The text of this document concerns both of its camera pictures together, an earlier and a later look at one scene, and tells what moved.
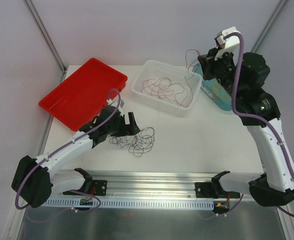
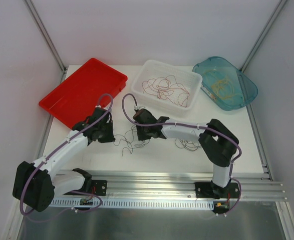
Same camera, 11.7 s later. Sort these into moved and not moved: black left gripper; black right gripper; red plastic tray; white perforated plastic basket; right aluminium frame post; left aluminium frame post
Moved: black right gripper; black left gripper
Not moved: white perforated plastic basket; left aluminium frame post; right aluminium frame post; red plastic tray
